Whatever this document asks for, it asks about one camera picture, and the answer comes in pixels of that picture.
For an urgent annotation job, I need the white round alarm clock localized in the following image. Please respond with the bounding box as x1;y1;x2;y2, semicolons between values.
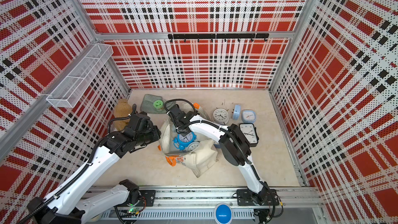
212;108;229;125

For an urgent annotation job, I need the cream canvas tote bag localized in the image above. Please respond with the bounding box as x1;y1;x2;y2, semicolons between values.
158;117;218;177

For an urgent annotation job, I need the light blue alarm clock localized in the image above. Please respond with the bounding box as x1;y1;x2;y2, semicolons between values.
232;104;241;120

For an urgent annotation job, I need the white blue oval clock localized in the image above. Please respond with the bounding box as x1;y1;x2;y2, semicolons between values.
241;110;257;123

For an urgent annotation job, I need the black rectangular alarm clock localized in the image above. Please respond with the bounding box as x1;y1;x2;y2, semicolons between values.
239;123;259;147

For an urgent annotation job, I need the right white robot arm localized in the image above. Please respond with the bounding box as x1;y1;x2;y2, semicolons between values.
164;99;279;206

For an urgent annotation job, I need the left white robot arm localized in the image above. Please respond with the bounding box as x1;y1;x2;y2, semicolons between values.
20;106;161;224

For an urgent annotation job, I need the blue twin bell clock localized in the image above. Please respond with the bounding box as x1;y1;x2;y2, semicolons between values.
173;132;197;151

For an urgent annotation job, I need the grey round clock in bag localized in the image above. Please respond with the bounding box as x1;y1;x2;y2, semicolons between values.
187;142;200;152

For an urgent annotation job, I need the green lidded small jar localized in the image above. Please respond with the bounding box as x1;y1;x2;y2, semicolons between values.
153;100;164;111

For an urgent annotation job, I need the brown plush dog toy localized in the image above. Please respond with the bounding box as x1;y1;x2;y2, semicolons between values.
114;99;132;131

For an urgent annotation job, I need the green knitted cloth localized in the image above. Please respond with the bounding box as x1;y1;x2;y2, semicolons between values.
140;94;167;114

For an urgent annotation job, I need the white wire mesh basket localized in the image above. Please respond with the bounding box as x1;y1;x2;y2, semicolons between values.
47;44;113;108

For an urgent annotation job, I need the black hook rail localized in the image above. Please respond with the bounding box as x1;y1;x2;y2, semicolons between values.
168;33;269;41

